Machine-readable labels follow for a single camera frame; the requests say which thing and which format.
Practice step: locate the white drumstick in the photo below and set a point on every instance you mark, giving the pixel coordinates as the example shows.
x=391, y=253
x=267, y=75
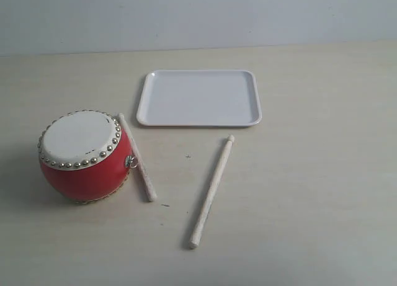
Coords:
x=197, y=231
x=139, y=162

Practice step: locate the red drum with white skin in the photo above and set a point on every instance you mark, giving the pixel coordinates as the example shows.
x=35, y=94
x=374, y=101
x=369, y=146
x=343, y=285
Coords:
x=86, y=155

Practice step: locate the white rectangular plastic tray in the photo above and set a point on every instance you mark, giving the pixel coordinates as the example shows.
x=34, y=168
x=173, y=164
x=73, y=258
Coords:
x=199, y=98

